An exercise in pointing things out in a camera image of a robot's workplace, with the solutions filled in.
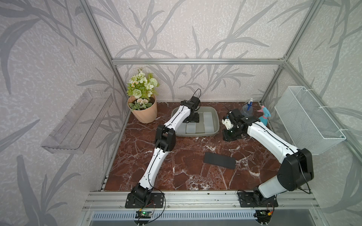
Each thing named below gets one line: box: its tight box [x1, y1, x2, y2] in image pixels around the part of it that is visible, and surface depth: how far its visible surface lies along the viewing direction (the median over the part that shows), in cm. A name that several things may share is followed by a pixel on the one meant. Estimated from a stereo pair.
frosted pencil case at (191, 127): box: [185, 122, 197, 134], surface depth 102 cm
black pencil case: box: [203, 151, 237, 170], surface depth 91 cm
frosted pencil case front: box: [203, 112, 215, 134], surface depth 108 cm
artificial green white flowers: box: [126, 67, 160, 111], surface depth 91 cm
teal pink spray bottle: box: [256, 105, 272, 127], surface depth 94 cm
